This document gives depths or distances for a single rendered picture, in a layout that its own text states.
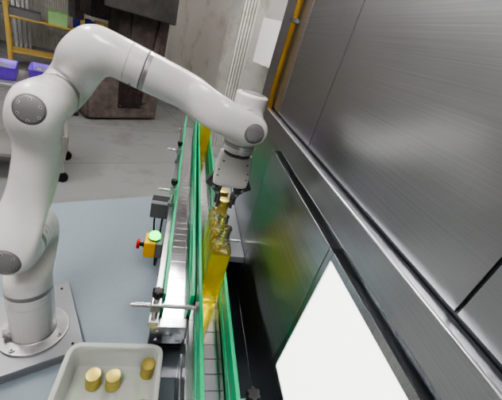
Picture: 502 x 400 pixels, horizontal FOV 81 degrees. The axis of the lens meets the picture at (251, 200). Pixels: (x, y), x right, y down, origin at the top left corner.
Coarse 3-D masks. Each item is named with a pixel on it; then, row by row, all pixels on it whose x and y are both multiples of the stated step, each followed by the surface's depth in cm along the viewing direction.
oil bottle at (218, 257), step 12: (216, 240) 82; (228, 240) 84; (216, 252) 80; (228, 252) 81; (204, 264) 88; (216, 264) 82; (204, 276) 85; (216, 276) 85; (204, 288) 86; (216, 288) 87; (204, 300) 89; (216, 300) 90
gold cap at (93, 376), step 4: (92, 368) 71; (96, 368) 71; (88, 372) 70; (92, 372) 70; (96, 372) 71; (100, 372) 71; (88, 376) 70; (92, 376) 70; (96, 376) 70; (100, 376) 71; (88, 380) 69; (92, 380) 69; (96, 380) 70; (100, 380) 72; (88, 384) 69; (92, 384) 70; (96, 384) 70; (100, 384) 72; (88, 388) 70; (92, 388) 70; (96, 388) 71
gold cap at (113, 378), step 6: (108, 372) 71; (114, 372) 72; (120, 372) 72; (108, 378) 70; (114, 378) 71; (120, 378) 72; (108, 384) 70; (114, 384) 71; (108, 390) 71; (114, 390) 72
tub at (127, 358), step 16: (80, 352) 73; (96, 352) 74; (112, 352) 75; (128, 352) 76; (144, 352) 77; (160, 352) 76; (64, 368) 67; (80, 368) 75; (112, 368) 77; (128, 368) 78; (160, 368) 73; (64, 384) 68; (80, 384) 72; (128, 384) 74; (144, 384) 75
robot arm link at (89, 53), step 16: (80, 32) 59; (96, 32) 59; (112, 32) 61; (64, 48) 60; (80, 48) 59; (96, 48) 59; (112, 48) 60; (128, 48) 61; (144, 48) 64; (64, 64) 62; (80, 64) 61; (96, 64) 61; (112, 64) 61; (128, 64) 62; (144, 64) 63; (80, 80) 66; (96, 80) 65; (128, 80) 64; (80, 96) 70
